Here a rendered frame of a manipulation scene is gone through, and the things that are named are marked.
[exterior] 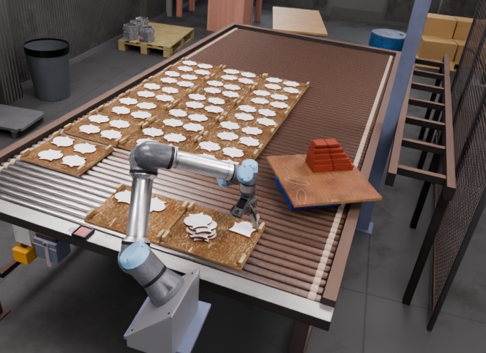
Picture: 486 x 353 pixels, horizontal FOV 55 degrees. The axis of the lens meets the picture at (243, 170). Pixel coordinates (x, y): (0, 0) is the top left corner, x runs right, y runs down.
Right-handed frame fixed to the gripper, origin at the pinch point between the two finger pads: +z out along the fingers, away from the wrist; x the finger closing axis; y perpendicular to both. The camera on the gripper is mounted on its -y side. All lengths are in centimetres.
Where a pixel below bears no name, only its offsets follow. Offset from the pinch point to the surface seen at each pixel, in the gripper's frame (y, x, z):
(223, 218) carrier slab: 4.9, 12.8, 3.8
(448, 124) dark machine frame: 183, -82, -2
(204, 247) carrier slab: -19.9, 10.3, 3.3
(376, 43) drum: 503, 28, 37
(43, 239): -44, 87, 13
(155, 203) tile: -4.0, 48.2, 2.5
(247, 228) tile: 1.8, -2.1, 2.6
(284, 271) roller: -14.0, -28.2, 5.5
